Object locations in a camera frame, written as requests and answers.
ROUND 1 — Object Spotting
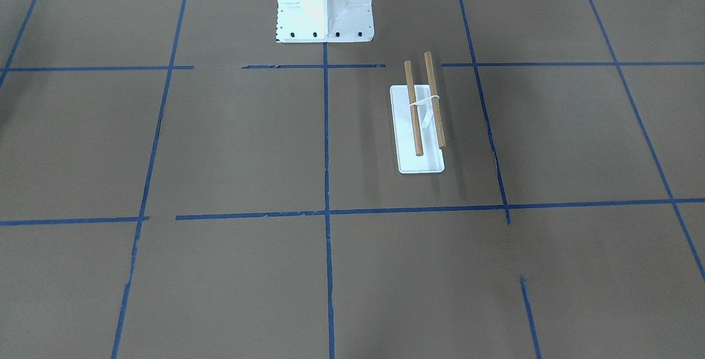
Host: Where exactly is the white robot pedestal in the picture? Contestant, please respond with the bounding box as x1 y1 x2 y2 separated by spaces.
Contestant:
275 0 375 43

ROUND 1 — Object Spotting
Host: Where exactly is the wooden rack rod far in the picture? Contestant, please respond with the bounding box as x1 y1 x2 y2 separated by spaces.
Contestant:
425 51 447 150

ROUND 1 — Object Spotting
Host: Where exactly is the white rack base tray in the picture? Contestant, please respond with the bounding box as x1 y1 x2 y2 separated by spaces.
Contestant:
389 85 445 175

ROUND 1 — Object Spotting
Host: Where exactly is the white rack upright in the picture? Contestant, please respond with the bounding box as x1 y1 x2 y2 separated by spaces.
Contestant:
409 95 439 130

